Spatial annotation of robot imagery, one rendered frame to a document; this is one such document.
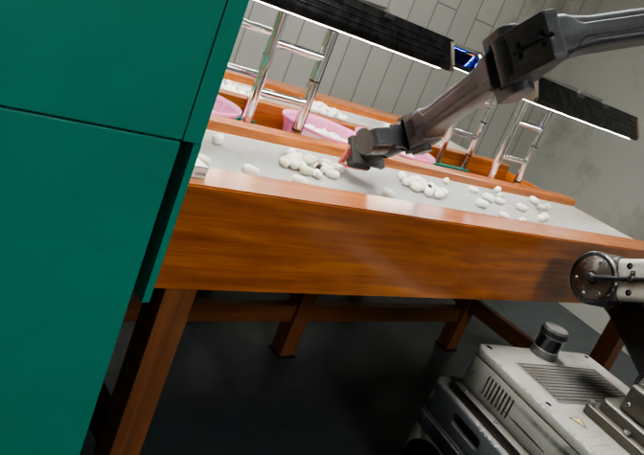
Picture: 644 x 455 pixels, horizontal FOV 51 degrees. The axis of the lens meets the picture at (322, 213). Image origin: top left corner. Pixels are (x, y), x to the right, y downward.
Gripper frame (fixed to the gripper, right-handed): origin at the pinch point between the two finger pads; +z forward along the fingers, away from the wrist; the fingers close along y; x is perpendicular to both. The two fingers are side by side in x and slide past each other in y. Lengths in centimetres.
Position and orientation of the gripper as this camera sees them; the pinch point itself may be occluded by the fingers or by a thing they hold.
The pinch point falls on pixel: (341, 163)
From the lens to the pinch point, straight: 161.0
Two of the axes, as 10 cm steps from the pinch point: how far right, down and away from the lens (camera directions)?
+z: -6.5, 2.2, 7.2
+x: 0.7, 9.7, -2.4
